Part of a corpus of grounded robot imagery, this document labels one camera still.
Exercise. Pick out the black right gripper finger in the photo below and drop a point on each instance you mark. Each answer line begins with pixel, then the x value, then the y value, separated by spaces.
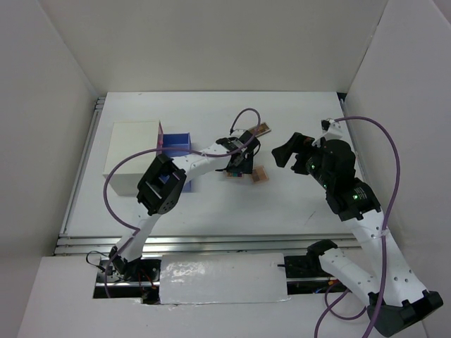
pixel 295 145
pixel 294 163

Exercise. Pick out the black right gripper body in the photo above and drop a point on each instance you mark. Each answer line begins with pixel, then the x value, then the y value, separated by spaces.
pixel 323 176

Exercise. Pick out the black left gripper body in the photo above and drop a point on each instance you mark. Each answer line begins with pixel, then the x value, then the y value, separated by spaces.
pixel 244 166

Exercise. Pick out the colourful eyeshadow palette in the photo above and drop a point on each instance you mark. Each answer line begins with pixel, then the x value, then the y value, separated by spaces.
pixel 234 175

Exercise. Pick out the purple blue drawer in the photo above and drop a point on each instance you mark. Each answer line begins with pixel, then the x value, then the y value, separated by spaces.
pixel 176 144

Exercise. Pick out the pink drawer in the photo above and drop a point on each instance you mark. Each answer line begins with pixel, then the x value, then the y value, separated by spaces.
pixel 160 135

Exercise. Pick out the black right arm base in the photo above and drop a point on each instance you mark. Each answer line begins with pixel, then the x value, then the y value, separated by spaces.
pixel 301 267

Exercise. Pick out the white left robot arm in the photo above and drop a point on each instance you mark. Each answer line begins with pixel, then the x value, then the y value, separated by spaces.
pixel 160 187

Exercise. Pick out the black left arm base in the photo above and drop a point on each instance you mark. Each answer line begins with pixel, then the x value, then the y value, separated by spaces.
pixel 142 282

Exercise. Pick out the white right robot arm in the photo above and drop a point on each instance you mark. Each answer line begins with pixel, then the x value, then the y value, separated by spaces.
pixel 394 297

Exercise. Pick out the square blush palette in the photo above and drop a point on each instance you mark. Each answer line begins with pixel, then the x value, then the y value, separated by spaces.
pixel 259 175

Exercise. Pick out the long brown eyeshadow palette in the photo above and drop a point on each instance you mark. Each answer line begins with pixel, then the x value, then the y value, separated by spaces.
pixel 260 130

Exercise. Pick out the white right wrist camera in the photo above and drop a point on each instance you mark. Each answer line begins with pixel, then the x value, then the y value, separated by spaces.
pixel 330 130

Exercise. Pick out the aluminium frame rail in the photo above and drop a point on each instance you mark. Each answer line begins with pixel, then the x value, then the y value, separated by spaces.
pixel 158 246

